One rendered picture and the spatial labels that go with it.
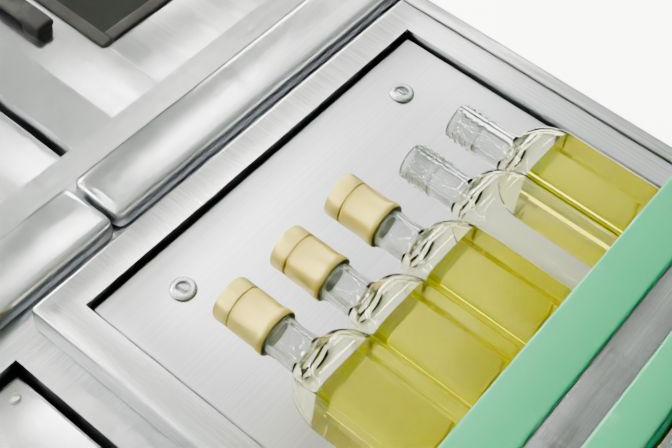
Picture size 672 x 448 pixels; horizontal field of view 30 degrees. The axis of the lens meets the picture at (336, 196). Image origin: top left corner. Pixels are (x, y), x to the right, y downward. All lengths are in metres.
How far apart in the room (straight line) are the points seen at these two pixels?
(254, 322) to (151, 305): 0.19
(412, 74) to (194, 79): 0.20
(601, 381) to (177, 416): 0.36
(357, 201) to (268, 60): 0.31
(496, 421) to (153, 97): 0.59
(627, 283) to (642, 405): 0.08
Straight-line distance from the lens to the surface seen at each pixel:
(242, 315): 0.82
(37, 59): 1.22
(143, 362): 0.95
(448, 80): 1.15
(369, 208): 0.86
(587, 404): 0.67
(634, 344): 0.70
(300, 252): 0.84
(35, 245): 1.03
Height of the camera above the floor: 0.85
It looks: 20 degrees up
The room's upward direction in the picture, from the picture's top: 55 degrees counter-clockwise
